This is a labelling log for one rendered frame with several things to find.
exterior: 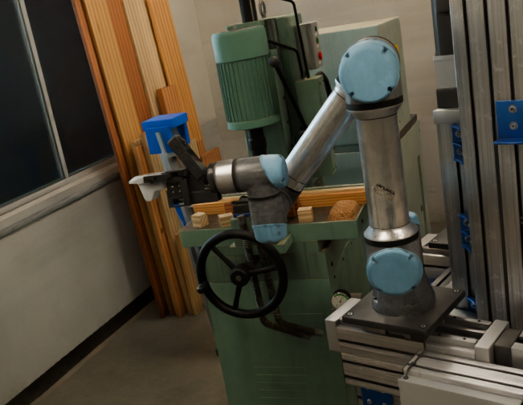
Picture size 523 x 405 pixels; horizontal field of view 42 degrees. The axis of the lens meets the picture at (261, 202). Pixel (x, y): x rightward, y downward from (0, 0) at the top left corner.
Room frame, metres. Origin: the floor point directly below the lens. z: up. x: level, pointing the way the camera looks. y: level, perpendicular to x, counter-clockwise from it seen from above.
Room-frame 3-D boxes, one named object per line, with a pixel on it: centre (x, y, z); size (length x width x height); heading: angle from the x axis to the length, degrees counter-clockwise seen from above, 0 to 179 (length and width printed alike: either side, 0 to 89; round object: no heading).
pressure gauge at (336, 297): (1.93, -0.19, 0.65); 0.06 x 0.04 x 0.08; 70
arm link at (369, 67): (1.38, -0.26, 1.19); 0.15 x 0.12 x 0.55; 165
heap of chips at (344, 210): (2.04, -0.25, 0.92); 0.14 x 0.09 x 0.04; 160
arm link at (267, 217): (1.46, -0.01, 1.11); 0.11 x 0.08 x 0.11; 165
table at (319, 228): (2.10, -0.01, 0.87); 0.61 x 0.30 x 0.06; 70
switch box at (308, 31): (2.47, -0.27, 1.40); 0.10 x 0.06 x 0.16; 160
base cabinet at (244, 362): (2.33, -0.06, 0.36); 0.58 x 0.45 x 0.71; 160
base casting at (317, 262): (2.33, -0.07, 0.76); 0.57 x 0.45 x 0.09; 160
